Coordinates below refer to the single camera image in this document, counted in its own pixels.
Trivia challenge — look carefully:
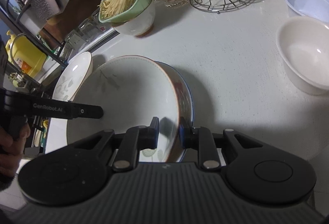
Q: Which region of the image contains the blue rimmed floral plate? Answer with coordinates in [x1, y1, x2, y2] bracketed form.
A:
[156, 61, 195, 162]

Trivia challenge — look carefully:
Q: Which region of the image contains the large floral white plate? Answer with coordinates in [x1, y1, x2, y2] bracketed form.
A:
[66, 55, 180, 162]

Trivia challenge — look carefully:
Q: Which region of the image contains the light blue plastic bowl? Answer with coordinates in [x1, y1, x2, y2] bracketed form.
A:
[285, 0, 329, 23]

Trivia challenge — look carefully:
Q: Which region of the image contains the left hand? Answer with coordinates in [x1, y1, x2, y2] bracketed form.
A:
[1, 123, 31, 177]

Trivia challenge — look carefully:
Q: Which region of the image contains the yellow detergent jug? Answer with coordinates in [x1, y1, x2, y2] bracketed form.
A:
[6, 30, 47, 78]

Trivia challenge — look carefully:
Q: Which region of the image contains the floral white plate near rack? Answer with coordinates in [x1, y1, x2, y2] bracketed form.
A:
[52, 52, 93, 101]

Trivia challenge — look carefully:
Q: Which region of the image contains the black metal shelf rack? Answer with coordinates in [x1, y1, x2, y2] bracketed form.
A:
[0, 0, 117, 68]

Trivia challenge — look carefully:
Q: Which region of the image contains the white bowl under strainer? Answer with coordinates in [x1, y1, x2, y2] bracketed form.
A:
[111, 1, 156, 36]

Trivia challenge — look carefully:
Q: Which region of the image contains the beige small bowl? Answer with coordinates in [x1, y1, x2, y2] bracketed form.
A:
[276, 17, 328, 95]

